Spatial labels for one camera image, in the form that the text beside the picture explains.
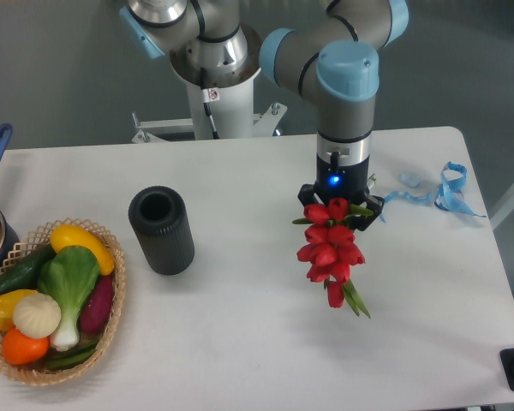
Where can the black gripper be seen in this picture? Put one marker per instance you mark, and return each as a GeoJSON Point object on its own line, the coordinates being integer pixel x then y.
{"type": "Point", "coordinates": [348, 182]}

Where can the red tulip bouquet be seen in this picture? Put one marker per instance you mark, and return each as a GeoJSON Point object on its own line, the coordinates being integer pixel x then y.
{"type": "Point", "coordinates": [331, 251]}

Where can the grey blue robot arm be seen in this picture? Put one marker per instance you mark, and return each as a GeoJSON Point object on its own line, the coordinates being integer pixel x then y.
{"type": "Point", "coordinates": [335, 68]}

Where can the blue ribbon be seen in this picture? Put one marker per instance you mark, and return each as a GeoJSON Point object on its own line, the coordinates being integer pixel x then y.
{"type": "Point", "coordinates": [448, 194]}

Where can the dark ribbed cylindrical vase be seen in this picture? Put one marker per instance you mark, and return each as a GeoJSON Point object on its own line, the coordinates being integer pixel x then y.
{"type": "Point", "coordinates": [159, 219]}

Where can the purple sweet potato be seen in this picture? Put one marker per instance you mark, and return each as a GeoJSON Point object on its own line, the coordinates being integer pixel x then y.
{"type": "Point", "coordinates": [96, 312]}

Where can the green bok choy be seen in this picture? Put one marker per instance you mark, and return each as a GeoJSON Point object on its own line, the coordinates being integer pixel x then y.
{"type": "Point", "coordinates": [69, 278]}

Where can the green pea pods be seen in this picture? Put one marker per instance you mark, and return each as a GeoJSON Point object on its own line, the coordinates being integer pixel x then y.
{"type": "Point", "coordinates": [71, 358]}

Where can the woven bamboo basket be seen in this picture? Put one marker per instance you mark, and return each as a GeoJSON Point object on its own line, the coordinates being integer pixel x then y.
{"type": "Point", "coordinates": [107, 250]}

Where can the green cucumber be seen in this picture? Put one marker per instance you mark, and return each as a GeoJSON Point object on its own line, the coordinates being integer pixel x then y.
{"type": "Point", "coordinates": [25, 273]}

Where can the white steamed bun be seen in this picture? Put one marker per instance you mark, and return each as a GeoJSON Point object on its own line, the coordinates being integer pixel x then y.
{"type": "Point", "coordinates": [37, 316]}

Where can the orange fruit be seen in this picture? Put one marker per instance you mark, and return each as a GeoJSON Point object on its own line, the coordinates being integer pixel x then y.
{"type": "Point", "coordinates": [18, 349]}

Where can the yellow bell pepper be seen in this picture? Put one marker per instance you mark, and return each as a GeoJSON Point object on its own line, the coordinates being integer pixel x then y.
{"type": "Point", "coordinates": [8, 303]}

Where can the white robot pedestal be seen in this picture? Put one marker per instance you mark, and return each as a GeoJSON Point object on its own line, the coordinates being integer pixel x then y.
{"type": "Point", "coordinates": [219, 80]}

